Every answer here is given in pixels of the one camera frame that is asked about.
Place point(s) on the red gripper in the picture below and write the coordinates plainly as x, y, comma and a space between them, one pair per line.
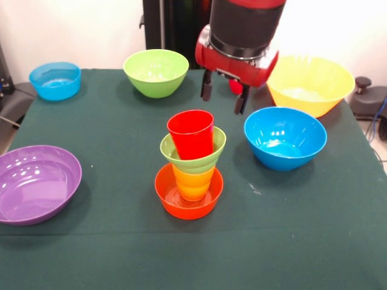
239, 68

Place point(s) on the red plastic cup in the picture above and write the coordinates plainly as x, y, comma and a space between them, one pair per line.
192, 139

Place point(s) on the small green ribbed bowl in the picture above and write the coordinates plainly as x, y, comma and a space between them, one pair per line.
217, 151

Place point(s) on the large green plastic bowl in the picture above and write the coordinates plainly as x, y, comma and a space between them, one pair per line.
155, 75

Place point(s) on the orange plastic cup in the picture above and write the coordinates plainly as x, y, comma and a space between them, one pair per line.
193, 184

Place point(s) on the orange plastic bowl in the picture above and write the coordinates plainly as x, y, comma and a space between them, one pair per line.
169, 202

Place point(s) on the small blue plastic bowl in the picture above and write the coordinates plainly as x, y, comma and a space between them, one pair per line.
56, 87

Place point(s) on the purple plastic bowl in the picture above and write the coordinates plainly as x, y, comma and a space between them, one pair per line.
36, 187

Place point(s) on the pink plastic cup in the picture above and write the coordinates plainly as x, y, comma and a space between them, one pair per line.
235, 87

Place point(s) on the large blue plastic bowl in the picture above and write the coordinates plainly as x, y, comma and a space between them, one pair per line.
284, 136

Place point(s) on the yellow plastic bowl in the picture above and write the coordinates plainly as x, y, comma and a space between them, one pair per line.
311, 81

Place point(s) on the grey base with black knob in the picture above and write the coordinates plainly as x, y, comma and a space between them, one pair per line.
369, 99

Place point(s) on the dark green tablecloth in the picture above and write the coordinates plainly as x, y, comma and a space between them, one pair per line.
193, 250

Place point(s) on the grey machine base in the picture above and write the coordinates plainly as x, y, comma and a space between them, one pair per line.
18, 99

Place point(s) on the black equipment rack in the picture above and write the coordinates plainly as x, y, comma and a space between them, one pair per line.
4, 75

